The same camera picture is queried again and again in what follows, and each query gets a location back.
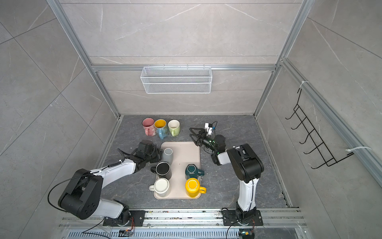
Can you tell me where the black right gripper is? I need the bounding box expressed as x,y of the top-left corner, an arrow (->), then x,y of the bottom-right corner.
190,129 -> 219,154

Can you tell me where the grey mug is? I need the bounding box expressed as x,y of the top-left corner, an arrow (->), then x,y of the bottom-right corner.
162,148 -> 173,165

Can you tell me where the light green mug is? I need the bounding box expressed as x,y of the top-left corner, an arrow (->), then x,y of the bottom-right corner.
168,119 -> 181,137

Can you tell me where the pink mug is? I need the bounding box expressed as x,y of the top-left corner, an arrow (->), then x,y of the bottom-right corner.
142,118 -> 156,136

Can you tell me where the blue butterfly mug yellow inside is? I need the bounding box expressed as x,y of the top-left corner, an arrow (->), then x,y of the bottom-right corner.
154,119 -> 168,140

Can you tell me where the dark green mug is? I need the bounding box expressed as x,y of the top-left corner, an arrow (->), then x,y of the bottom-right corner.
185,164 -> 205,180

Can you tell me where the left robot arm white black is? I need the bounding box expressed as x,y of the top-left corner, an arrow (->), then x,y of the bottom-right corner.
47,140 -> 163,226

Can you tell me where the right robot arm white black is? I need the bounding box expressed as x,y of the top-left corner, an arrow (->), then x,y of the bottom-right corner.
190,127 -> 264,226

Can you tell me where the black mug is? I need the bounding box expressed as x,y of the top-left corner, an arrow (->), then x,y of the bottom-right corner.
150,161 -> 172,180

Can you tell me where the white mug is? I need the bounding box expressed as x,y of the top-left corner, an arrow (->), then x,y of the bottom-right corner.
149,178 -> 171,198

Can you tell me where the beige plastic tray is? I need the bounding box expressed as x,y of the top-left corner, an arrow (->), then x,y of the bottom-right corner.
153,141 -> 201,200

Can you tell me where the white wire mesh basket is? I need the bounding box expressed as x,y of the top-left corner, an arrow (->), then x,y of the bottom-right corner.
140,66 -> 213,94

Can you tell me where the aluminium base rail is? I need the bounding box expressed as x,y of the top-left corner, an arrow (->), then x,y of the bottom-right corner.
53,208 -> 312,239

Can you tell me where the black wire hook rack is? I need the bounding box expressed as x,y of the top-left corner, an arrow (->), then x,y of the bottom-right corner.
285,89 -> 354,169

